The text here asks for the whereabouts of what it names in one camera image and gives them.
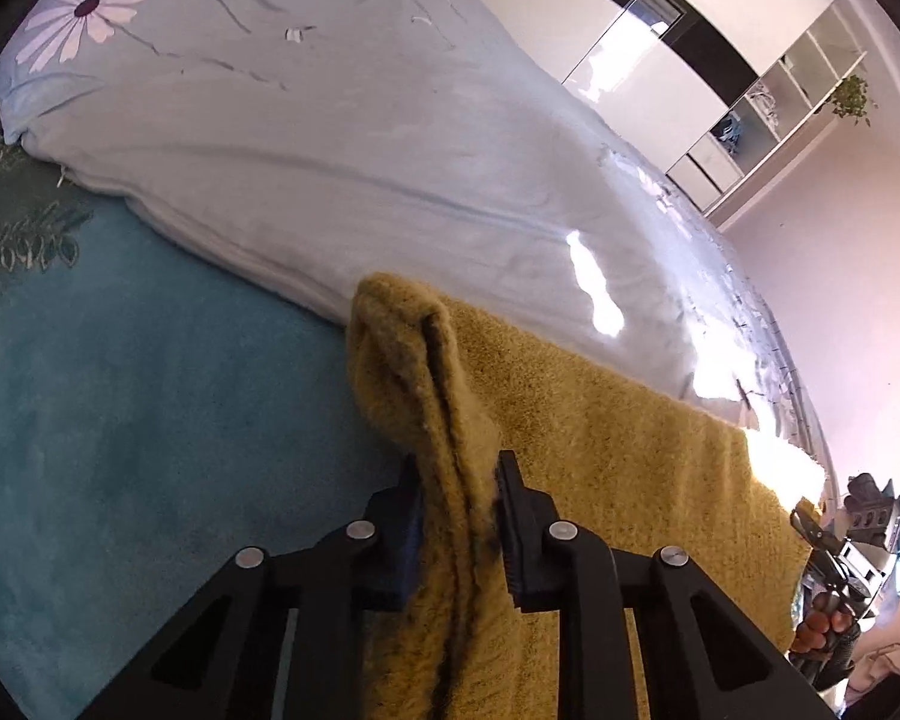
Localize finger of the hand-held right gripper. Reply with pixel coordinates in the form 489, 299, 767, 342
789, 499, 848, 563

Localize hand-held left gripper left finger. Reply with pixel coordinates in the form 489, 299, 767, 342
79, 457, 428, 720

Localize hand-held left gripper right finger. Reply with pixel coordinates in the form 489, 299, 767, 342
495, 450, 841, 720

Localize mustard yellow fluffy blanket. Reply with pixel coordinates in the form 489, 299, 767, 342
345, 272, 826, 720

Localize pale pink cloth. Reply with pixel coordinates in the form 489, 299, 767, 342
844, 637, 900, 706

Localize teal floral bed sheet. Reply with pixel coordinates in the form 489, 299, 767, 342
0, 101, 421, 720

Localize white open shelf unit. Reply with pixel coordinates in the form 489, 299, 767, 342
664, 4, 871, 215

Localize light blue floral duvet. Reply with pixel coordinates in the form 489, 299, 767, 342
0, 0, 833, 466

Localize green potted plant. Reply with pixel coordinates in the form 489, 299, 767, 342
829, 73, 878, 127

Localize white wardrobe with black stripe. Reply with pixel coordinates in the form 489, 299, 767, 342
487, 0, 833, 110

